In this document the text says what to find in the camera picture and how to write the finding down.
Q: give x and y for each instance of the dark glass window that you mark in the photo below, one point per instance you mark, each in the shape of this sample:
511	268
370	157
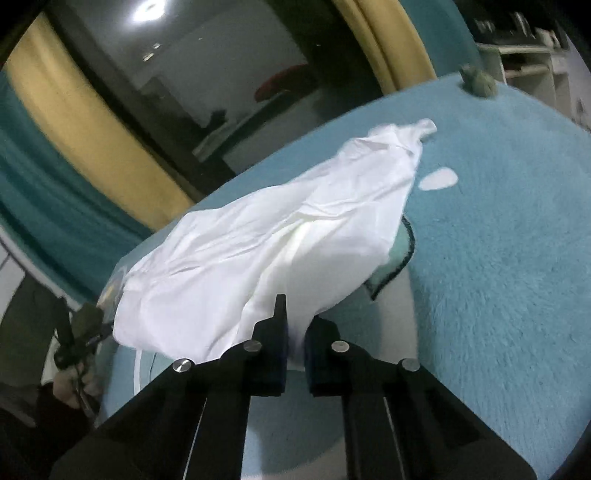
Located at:
207	69

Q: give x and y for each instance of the person's left hand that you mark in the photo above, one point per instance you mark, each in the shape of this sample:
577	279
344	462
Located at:
71	387

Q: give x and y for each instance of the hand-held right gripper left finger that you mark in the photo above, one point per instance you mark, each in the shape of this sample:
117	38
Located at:
274	364

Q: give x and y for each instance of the small green object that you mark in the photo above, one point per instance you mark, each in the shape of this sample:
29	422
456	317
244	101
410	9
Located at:
478	82

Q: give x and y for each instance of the narrow yellow curtain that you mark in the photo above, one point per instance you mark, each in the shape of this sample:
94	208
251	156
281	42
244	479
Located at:
383	41

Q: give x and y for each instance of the wide teal curtain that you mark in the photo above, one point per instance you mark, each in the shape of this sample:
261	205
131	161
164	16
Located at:
46	207

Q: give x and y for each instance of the white shelf unit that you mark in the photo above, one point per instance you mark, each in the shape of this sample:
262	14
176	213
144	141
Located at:
521	48

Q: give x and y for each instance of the white hooded shirt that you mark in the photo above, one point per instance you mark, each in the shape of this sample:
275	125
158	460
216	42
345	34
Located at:
277	221

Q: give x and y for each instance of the teal printed blanket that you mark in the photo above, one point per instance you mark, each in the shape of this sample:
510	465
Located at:
485	277

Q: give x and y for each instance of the narrow teal curtain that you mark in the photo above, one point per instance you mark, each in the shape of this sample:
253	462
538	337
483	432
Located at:
438	37

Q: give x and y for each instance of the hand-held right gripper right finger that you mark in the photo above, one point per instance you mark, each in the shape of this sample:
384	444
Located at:
318	364

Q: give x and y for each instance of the wide yellow curtain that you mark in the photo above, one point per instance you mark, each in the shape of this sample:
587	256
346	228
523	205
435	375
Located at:
92	129

